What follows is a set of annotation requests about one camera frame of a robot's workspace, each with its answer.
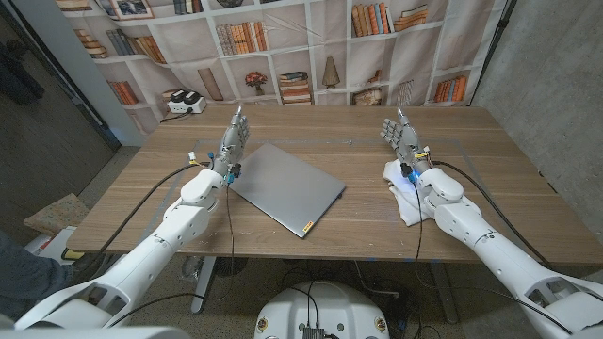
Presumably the white table leg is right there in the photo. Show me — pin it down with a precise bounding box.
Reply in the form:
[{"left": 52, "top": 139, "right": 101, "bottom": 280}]
[{"left": 190, "top": 256, "right": 218, "bottom": 315}]

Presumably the grey table leg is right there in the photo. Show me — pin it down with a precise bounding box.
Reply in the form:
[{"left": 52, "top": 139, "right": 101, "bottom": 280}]
[{"left": 430, "top": 261, "right": 460, "bottom": 324}]

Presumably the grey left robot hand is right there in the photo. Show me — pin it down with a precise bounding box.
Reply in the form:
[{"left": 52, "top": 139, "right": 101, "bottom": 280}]
[{"left": 210, "top": 105, "right": 251, "bottom": 177}]

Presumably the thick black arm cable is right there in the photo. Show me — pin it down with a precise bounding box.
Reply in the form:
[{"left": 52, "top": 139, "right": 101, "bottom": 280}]
[
  {"left": 84, "top": 161, "right": 204, "bottom": 267},
  {"left": 431, "top": 160, "right": 555, "bottom": 270}
]

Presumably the white power strip with adapters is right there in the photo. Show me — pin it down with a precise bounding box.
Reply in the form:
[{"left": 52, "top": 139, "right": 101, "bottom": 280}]
[{"left": 167, "top": 89, "right": 208, "bottom": 115}]

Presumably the white cloth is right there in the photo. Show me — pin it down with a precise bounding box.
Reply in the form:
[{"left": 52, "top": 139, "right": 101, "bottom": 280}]
[{"left": 382, "top": 158, "right": 437, "bottom": 227}]

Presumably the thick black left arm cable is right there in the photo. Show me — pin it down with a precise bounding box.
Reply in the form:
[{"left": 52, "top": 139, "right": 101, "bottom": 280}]
[{"left": 84, "top": 161, "right": 204, "bottom": 267}]

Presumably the person in blue jeans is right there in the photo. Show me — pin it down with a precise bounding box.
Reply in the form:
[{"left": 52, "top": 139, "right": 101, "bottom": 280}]
[{"left": 0, "top": 230, "right": 76, "bottom": 322}]

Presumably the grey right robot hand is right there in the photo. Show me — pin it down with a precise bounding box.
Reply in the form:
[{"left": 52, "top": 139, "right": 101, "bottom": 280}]
[{"left": 379, "top": 107, "right": 433, "bottom": 176}]

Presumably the black power strip cable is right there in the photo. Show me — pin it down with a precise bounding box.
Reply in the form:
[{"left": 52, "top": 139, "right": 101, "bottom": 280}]
[{"left": 159, "top": 107, "right": 194, "bottom": 125}]

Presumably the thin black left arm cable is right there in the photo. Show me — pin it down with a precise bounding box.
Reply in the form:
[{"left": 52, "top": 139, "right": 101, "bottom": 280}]
[{"left": 107, "top": 181, "right": 236, "bottom": 329}]

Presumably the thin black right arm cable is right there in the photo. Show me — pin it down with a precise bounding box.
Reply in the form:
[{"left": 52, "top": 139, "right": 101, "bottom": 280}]
[{"left": 412, "top": 181, "right": 574, "bottom": 334}]

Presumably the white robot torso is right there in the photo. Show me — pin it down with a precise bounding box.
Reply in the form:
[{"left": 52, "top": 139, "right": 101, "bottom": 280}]
[{"left": 253, "top": 281, "right": 391, "bottom": 339}]

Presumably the printed bookshelf backdrop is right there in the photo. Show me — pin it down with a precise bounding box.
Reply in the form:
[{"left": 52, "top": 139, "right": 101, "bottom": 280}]
[{"left": 54, "top": 0, "right": 508, "bottom": 137}]

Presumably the grey closed laptop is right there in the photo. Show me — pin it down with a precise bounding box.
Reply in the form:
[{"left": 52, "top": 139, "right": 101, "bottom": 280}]
[{"left": 229, "top": 142, "right": 347, "bottom": 239}]

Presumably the black backdrop stand pole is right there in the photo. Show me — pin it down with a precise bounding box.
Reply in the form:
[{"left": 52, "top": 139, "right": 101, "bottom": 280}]
[{"left": 470, "top": 0, "right": 518, "bottom": 107}]

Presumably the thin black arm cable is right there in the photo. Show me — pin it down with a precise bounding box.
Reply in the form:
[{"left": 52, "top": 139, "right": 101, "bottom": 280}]
[
  {"left": 107, "top": 181, "right": 236, "bottom": 329},
  {"left": 412, "top": 181, "right": 574, "bottom": 334}
]

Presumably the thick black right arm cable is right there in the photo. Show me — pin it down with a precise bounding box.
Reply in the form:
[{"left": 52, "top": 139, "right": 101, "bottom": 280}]
[{"left": 431, "top": 160, "right": 555, "bottom": 270}]

